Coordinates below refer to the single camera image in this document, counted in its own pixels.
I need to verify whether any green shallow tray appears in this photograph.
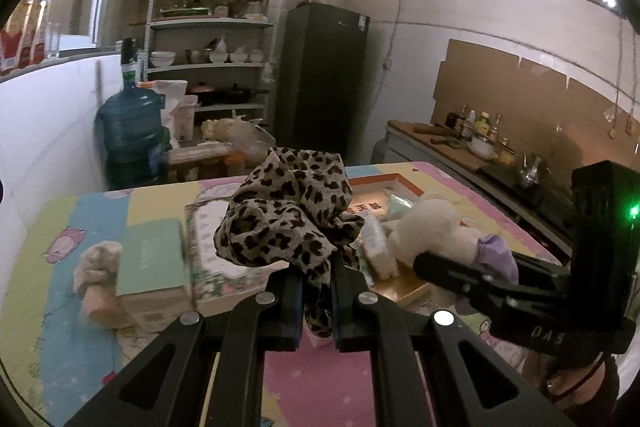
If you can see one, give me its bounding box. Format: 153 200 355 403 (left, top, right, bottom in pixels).
160 7 211 18

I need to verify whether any black wok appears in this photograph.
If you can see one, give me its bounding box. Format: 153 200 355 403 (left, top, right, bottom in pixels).
215 87 269 106

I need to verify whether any cluster of condiment bottles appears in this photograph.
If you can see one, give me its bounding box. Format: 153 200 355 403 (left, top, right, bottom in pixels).
445 104 516 154

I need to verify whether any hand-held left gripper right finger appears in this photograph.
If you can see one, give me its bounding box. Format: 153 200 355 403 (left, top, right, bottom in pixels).
330 254 576 427

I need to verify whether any person's right hand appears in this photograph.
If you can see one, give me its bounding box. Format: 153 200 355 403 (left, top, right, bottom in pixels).
522 349 608 408

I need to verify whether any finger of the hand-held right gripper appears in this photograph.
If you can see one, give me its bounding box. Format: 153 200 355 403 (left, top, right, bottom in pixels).
510 251 573 304
413 251 572 336

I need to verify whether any white bowl on counter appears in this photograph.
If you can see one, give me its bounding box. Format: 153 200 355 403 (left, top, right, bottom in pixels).
469 138 501 160

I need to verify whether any blue water jug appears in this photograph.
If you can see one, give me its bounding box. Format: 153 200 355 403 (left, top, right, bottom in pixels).
95 38 171 190

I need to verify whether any floral printed box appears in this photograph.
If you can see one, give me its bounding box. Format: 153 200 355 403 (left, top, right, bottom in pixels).
184 197 288 315

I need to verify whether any kitchen counter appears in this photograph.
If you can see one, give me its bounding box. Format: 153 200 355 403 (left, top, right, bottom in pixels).
384 119 576 258

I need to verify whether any green white carton box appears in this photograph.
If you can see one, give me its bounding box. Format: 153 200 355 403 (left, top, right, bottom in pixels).
116 221 196 314

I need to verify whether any brown cardboard sheet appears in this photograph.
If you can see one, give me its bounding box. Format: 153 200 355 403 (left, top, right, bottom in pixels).
431 38 640 188

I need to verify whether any white tissue pack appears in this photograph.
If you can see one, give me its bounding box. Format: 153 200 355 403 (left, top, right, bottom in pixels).
359 211 398 279

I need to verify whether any wooden cutting board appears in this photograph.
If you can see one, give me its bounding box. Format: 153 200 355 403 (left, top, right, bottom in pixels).
387 119 466 148

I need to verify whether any black induction cooktop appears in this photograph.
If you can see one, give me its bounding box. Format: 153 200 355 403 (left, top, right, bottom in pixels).
479 163 551 210

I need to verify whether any beige plush toy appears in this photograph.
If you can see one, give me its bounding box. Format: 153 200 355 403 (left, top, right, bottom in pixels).
72 241 126 330

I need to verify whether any white plush bear purple dress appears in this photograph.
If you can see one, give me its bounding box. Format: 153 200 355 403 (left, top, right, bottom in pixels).
387 192 520 303

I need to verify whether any dark green fridge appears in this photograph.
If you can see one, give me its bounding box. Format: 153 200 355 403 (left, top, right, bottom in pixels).
274 2 371 165

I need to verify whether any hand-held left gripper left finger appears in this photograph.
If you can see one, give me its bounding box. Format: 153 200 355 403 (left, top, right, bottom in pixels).
65 264 305 427

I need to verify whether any white metal shelf rack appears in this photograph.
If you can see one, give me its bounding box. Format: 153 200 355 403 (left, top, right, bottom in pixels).
142 0 283 148

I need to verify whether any leopard print scarf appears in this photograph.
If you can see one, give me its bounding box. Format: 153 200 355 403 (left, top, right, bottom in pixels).
214 147 366 339

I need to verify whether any clear plastic bag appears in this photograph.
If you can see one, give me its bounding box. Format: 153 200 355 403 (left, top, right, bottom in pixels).
200 117 277 158

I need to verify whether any metal kettle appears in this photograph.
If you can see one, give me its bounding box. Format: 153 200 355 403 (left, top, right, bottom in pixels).
516 153 549 188

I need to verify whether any colourful cartoon table mat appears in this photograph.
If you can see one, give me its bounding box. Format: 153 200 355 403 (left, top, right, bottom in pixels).
10 161 571 427

